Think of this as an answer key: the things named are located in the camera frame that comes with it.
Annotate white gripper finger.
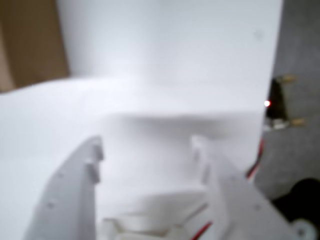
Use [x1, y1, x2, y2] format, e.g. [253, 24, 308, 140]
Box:
[22, 134, 105, 240]
[191, 134, 303, 240]

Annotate black round object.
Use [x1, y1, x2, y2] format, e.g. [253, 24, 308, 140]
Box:
[271, 177, 320, 226]

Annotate black controller board brass standoffs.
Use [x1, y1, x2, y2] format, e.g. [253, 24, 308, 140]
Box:
[264, 73, 306, 130]

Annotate brown wooden board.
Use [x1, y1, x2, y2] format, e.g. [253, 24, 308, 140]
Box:
[0, 0, 71, 95]

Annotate red servo cable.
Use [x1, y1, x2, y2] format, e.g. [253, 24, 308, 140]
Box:
[191, 202, 214, 240]

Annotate red black wire bundle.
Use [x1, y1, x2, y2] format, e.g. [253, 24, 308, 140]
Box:
[246, 137, 265, 185]

